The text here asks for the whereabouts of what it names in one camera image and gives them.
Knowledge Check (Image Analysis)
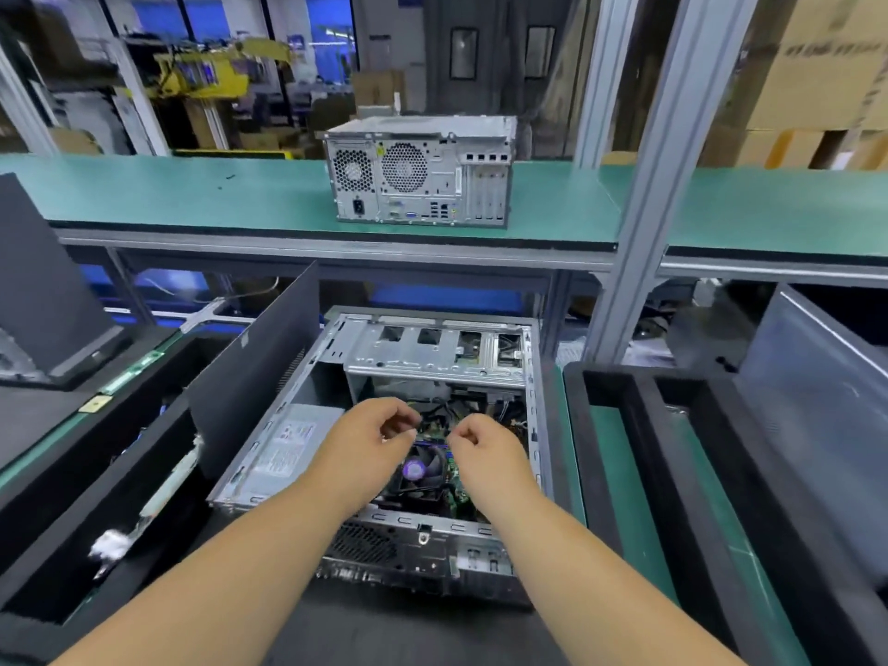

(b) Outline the green upper shelf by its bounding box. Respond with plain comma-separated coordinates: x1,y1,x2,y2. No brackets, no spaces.
0,152,888,286

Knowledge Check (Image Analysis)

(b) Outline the black foam tray with boards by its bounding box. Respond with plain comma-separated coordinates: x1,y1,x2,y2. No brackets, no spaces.
0,326,244,660

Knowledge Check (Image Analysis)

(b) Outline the empty black foam tray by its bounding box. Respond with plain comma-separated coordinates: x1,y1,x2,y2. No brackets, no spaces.
561,360,888,666

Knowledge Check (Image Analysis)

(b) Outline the grey side panel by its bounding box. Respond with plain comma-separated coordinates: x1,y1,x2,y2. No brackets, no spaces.
735,284,888,591

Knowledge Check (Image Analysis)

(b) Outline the open black computer tower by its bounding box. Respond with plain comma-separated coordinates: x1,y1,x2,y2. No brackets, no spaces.
0,173,133,389

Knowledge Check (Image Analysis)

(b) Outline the grey computer case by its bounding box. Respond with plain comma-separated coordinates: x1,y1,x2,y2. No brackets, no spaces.
208,304,557,605

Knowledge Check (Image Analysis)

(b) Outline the green circuit board with cables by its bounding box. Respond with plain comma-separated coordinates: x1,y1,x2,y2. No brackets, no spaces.
90,434,205,570

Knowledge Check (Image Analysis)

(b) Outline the black upright side panel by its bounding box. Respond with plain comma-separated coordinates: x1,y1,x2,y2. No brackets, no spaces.
187,263,324,480

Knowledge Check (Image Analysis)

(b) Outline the silver power supply unit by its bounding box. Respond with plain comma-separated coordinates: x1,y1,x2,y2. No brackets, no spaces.
228,401,349,500

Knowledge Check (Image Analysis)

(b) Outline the aluminium frame post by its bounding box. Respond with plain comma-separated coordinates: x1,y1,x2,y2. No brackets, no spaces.
572,0,643,167
583,0,762,369

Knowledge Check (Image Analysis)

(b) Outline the yellow machine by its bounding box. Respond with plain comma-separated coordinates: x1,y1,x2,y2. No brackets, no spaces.
145,38,300,105

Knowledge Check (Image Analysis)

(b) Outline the green motherboard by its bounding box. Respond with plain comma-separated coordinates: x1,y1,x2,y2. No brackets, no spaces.
367,409,536,528

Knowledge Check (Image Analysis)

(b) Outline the silver backed desktop computer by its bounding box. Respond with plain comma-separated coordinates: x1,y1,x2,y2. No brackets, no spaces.
323,115,519,228

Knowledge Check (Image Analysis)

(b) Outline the stack of cardboard boxes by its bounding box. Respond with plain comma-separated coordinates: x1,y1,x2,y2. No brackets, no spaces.
694,0,888,172

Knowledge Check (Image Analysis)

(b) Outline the person's right forearm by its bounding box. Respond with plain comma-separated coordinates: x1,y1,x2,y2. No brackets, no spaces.
478,492,751,666

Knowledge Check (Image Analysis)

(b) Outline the green memory stick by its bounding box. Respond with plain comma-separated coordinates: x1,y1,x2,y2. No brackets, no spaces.
100,346,168,397

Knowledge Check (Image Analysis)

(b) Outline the person's right hand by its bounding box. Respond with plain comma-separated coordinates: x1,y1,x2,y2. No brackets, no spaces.
444,413,543,514

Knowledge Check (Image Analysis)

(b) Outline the person's left hand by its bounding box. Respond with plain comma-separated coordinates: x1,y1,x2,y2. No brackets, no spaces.
305,396,422,514

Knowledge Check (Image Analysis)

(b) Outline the person's left forearm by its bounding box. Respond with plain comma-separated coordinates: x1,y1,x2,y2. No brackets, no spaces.
55,478,355,666

